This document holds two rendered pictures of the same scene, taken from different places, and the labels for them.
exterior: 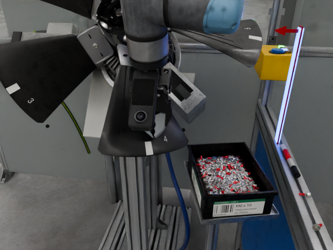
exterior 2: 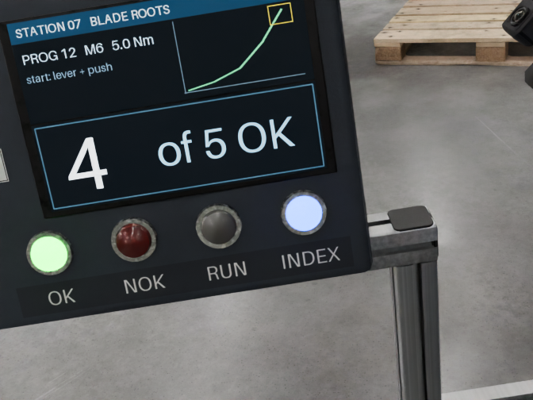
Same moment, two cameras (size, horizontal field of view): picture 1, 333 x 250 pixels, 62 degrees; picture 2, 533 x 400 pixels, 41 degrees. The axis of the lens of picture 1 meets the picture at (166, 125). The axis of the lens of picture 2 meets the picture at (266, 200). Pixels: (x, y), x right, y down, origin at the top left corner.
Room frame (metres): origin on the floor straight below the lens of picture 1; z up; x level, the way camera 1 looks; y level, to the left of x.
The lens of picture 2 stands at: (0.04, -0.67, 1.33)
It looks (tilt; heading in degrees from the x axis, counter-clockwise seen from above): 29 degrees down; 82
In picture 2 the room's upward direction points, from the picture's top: 10 degrees counter-clockwise
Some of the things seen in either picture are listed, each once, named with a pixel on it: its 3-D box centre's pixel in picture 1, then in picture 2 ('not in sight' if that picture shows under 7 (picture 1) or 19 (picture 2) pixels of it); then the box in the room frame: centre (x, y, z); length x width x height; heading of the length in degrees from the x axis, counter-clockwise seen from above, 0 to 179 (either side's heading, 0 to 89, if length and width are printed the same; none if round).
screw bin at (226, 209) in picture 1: (225, 176); not in sight; (0.57, -0.15, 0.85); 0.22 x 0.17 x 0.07; 5
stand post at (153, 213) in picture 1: (145, 150); not in sight; (1.12, 0.10, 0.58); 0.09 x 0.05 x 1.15; 81
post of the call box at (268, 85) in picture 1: (267, 89); not in sight; (1.01, -0.39, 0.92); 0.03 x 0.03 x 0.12; 81
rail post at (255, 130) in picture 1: (248, 191); not in sight; (1.04, -0.39, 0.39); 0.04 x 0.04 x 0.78; 81
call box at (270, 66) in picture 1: (272, 63); not in sight; (1.01, -0.39, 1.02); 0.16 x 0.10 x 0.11; 171
